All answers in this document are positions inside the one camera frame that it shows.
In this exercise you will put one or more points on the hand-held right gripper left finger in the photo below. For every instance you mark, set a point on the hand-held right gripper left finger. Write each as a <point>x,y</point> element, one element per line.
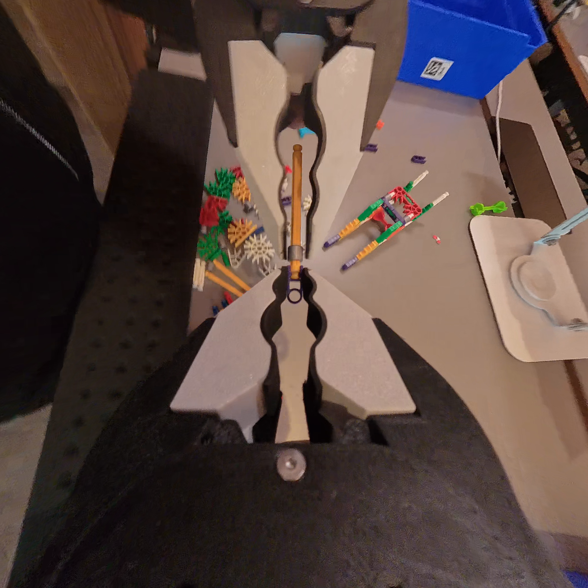
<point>220,363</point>

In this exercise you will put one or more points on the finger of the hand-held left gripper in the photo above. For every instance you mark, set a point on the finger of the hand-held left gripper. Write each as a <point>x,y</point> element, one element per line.
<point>344,115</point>
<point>257,115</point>

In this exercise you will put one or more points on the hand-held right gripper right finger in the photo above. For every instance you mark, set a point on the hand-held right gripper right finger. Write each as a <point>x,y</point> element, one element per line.
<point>363,363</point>

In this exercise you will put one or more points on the yellow plastic rod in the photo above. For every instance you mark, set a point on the yellow plastic rod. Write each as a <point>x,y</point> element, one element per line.
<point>296,197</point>
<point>223,285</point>
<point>229,274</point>

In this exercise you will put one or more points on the multicoloured toy frame assembly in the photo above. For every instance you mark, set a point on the multicoloured toy frame assembly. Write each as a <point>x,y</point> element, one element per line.
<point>386,216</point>

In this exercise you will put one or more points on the grey cylindrical spacer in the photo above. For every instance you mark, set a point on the grey cylindrical spacer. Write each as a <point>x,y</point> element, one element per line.
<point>295,252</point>

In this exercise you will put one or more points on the blue plastic panel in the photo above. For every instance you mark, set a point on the blue plastic panel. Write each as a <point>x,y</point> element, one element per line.
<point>305,133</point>

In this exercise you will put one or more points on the red fan connector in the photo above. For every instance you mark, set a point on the red fan connector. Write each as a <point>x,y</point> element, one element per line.
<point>236,172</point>
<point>213,204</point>
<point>209,220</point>

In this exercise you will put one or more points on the green fan connector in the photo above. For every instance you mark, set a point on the green fan connector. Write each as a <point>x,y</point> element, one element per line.
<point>223,177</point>
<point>209,246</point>
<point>213,188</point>
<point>225,220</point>

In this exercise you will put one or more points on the yellow fan connector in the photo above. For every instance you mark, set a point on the yellow fan connector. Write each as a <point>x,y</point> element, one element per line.
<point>241,232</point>
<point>241,188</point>

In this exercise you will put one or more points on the short white rod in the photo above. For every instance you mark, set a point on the short white rod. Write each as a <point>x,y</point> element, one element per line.
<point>202,275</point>
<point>196,274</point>

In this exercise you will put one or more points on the white snowflake connector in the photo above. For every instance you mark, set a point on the white snowflake connector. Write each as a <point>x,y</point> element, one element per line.
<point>259,248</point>
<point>307,203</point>

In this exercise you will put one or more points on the blue plastic bin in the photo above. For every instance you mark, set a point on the blue plastic bin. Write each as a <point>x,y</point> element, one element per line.
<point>464,46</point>

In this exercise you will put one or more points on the black perforated foam strip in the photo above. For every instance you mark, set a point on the black perforated foam strip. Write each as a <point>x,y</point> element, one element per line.
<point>151,229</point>

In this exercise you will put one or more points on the white tray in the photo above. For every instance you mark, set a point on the white tray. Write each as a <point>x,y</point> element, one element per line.
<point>505,298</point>

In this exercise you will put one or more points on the lime green toy piece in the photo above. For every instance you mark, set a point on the lime green toy piece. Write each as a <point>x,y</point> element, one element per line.
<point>487,209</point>

